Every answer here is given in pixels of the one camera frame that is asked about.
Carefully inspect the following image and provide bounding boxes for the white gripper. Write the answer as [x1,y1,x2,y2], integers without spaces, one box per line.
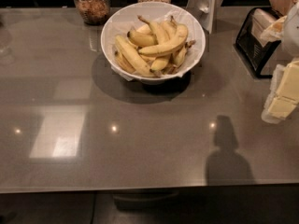
[261,61,299,124]

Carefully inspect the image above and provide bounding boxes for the long curved top banana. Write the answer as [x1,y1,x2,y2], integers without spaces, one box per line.
[138,24,189,57]

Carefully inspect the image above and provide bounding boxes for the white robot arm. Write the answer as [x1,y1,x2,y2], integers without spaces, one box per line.
[260,0,299,124]

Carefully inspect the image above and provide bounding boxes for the white stand behind bowl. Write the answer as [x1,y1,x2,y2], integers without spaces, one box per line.
[186,0,223,34]

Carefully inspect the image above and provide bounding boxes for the small front centre banana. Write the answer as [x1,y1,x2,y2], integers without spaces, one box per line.
[150,55,170,72]

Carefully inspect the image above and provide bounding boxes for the upright stemmed middle banana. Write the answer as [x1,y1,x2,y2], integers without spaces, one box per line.
[137,15,169,44]

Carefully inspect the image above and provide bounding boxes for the white bowl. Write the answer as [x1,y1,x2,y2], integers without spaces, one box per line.
[101,2,206,85]

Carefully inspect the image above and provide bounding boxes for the long left front banana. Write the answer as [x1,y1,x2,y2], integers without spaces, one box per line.
[115,35,155,78]

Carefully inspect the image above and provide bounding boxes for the short left upper banana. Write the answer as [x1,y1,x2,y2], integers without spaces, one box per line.
[127,30,157,48]

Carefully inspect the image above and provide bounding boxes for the far left lower banana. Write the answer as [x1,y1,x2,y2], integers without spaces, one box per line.
[114,50,135,74]

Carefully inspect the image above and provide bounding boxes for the glass jar with brown nuts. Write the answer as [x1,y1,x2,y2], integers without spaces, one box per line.
[74,0,110,25]

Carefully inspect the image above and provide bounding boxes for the black wire napkin holder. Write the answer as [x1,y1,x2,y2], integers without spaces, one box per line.
[235,7,280,79]

